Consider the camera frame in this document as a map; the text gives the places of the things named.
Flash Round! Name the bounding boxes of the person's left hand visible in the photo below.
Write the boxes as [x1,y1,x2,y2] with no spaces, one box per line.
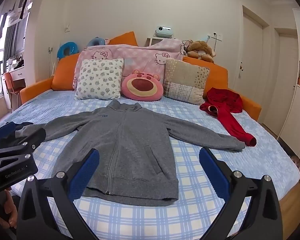
[1,189,18,230]

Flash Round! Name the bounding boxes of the white floral pillow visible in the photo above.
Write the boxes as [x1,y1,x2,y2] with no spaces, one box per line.
[74,59,124,100]

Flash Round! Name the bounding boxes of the orange sofa bed frame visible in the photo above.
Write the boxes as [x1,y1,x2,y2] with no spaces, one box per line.
[20,52,262,123]

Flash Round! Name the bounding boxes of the beige patchwork pillow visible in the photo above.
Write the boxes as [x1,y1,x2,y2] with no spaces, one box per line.
[163,58,210,105]

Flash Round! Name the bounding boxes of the pink bear face cushion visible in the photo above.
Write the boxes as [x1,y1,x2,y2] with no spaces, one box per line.
[121,70,164,102]

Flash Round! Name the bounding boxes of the blue ring neck pillow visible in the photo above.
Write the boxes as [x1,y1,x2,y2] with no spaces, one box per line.
[57,42,80,60]

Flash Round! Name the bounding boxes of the brown teddy bear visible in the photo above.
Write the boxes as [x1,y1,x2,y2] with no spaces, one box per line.
[184,40,216,63]

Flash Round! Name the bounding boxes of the pink cat-print quilt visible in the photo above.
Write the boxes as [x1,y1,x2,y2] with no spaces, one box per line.
[73,39,188,90]

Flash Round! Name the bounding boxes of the blue plaid bed sheet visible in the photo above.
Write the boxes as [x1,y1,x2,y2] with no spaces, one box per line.
[0,90,300,240]

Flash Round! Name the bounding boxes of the white door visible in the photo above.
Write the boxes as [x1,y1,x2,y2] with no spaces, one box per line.
[234,5,269,93]
[262,27,299,137]

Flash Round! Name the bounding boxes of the white shelf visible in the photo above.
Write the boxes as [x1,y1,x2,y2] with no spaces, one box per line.
[147,37,178,47]

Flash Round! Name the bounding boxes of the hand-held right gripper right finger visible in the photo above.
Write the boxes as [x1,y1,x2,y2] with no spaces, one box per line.
[199,147,283,240]

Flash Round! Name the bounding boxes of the grey zip jacket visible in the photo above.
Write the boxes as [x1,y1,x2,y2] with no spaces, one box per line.
[15,99,246,207]

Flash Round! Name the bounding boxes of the navy cloth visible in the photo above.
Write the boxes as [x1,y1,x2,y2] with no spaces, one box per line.
[0,122,34,149]

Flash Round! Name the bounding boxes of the hanging clothes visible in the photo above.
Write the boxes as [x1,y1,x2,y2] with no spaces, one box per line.
[0,0,33,46]

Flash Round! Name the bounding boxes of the blue plush pillow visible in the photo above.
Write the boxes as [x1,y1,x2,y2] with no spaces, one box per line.
[87,37,110,47]

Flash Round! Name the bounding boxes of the orange chair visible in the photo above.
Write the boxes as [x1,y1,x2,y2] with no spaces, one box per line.
[4,72,22,111]

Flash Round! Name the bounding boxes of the orange back cushion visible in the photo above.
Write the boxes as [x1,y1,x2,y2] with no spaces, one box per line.
[182,56,228,98]
[109,31,139,47]
[51,54,79,91]

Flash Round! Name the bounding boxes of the grey curtain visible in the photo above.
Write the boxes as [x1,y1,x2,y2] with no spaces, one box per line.
[4,21,25,63]

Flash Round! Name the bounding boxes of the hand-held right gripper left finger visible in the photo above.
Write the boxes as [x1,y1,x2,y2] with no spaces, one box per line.
[16,148,100,240]

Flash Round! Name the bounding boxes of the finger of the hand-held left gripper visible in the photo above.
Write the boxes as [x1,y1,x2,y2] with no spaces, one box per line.
[0,127,47,171]

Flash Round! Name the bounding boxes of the red garment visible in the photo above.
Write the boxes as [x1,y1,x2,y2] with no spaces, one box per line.
[199,87,257,147]

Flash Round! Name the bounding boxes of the light blue projector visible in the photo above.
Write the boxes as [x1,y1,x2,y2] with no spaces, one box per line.
[154,26,172,38]

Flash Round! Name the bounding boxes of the white desk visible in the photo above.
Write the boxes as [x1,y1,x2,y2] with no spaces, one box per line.
[5,64,27,88]

